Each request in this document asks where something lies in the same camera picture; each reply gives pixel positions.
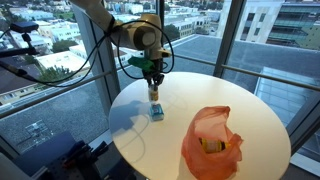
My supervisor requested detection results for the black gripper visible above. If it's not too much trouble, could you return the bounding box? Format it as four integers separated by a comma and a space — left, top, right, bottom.
142, 59, 168, 90

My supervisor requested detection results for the white pill bottle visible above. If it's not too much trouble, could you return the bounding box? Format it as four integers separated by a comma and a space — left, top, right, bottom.
148, 84, 159, 103

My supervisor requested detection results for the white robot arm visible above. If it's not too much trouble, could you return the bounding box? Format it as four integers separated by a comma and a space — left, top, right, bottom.
70, 0, 173, 91

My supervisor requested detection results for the orange plastic bag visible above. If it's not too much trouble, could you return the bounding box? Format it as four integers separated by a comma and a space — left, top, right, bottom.
181, 106, 243, 180

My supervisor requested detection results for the yellow bottle inside bag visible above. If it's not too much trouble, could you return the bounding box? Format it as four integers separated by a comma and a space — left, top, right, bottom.
199, 138, 231, 153

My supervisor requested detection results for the blue and white box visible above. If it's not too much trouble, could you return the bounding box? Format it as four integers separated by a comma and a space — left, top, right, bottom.
150, 104, 164, 121

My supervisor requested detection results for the metal window handrail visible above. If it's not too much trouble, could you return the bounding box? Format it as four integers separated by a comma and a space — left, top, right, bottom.
0, 55, 320, 118

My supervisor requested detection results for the blue black equipment base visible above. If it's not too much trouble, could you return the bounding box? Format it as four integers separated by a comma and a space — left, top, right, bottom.
13, 132, 137, 180

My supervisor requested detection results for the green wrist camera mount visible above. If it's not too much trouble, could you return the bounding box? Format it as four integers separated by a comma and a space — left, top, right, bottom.
128, 57, 154, 72

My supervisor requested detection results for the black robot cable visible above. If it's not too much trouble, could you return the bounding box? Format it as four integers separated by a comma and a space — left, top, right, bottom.
0, 16, 175, 88

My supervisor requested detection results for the white round pedestal table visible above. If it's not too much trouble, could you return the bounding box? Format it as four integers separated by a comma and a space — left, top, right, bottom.
109, 72, 291, 180

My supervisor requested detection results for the black camera on stand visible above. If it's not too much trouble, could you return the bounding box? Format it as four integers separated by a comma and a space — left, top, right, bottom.
0, 21, 40, 58

